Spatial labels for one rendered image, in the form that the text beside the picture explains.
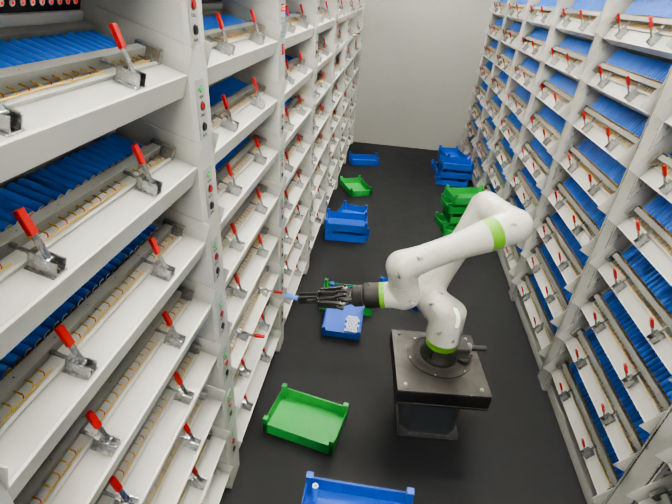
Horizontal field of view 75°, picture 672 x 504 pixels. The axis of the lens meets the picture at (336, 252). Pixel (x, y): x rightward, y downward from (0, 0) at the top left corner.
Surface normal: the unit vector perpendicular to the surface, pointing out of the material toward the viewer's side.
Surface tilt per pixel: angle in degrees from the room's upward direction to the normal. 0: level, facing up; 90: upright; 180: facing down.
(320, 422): 0
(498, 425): 0
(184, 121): 90
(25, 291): 18
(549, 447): 0
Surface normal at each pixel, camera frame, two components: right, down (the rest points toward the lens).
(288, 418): 0.07, -0.85
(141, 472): 0.37, -0.77
